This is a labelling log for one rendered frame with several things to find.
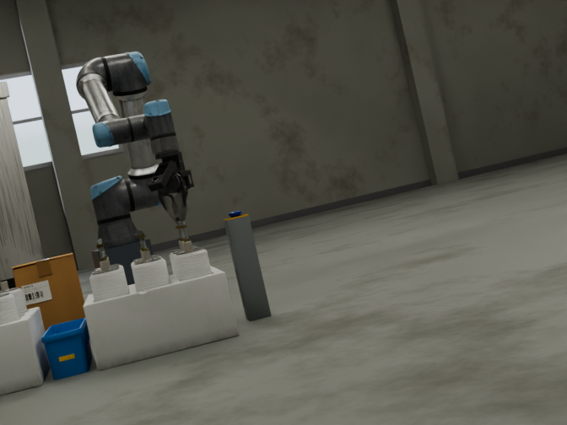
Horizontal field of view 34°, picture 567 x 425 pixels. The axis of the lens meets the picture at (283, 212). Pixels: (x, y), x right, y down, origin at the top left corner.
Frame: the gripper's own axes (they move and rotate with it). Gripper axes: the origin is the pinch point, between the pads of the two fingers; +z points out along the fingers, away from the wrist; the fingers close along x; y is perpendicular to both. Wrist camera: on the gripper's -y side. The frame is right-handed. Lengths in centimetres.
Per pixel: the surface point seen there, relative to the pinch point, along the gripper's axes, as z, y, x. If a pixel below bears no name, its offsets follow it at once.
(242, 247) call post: 12.2, 13.3, -11.4
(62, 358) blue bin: 29, -35, 24
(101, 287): 12.8, -27.2, 11.8
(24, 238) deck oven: -9, 443, 432
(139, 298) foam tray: 18.1, -24.8, 2.4
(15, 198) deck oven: -47, 443, 432
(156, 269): 11.6, -18.5, -0.8
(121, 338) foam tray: 27.2, -28.9, 8.2
